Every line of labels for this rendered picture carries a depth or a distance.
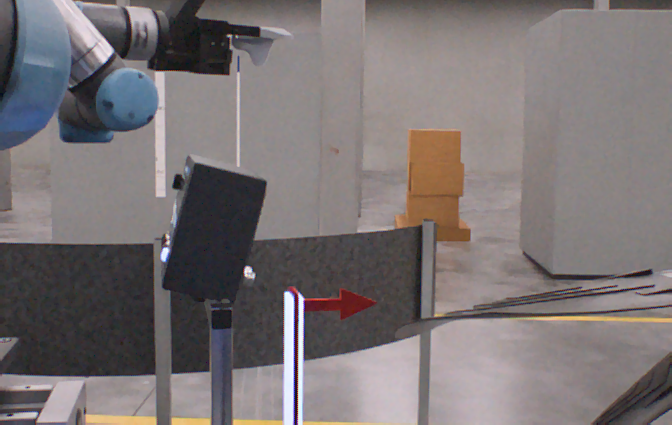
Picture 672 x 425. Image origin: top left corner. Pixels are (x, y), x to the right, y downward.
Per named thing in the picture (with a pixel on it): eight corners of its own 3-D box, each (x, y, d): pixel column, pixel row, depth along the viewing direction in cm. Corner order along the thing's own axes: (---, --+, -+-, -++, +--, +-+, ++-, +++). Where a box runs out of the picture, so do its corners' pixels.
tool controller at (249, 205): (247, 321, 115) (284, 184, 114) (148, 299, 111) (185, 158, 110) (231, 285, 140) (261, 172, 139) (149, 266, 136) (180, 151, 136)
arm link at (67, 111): (74, 144, 101) (73, 59, 100) (50, 142, 110) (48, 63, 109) (132, 144, 106) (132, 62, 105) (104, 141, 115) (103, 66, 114)
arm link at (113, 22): (36, 63, 108) (34, 1, 107) (112, 67, 115) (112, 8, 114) (52, 59, 102) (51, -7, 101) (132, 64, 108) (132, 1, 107)
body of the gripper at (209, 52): (212, 71, 125) (139, 67, 118) (215, 16, 123) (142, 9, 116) (234, 75, 119) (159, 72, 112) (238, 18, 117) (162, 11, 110)
